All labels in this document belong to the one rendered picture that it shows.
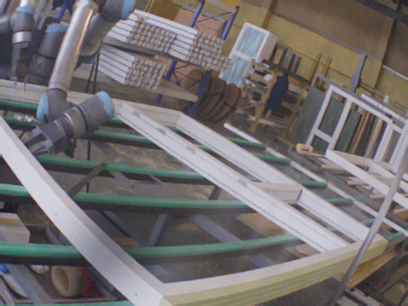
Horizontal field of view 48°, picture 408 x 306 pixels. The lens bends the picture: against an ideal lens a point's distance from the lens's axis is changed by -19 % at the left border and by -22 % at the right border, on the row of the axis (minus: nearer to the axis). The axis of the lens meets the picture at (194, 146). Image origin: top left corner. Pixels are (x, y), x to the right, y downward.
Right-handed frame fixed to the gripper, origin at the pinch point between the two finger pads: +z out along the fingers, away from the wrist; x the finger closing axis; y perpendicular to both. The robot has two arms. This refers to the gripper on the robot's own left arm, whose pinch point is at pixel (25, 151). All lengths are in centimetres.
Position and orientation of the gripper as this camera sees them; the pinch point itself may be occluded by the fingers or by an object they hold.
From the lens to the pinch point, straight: 155.1
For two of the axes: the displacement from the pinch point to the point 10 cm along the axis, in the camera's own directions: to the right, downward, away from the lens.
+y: -0.5, -7.9, -6.1
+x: 6.7, 4.2, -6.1
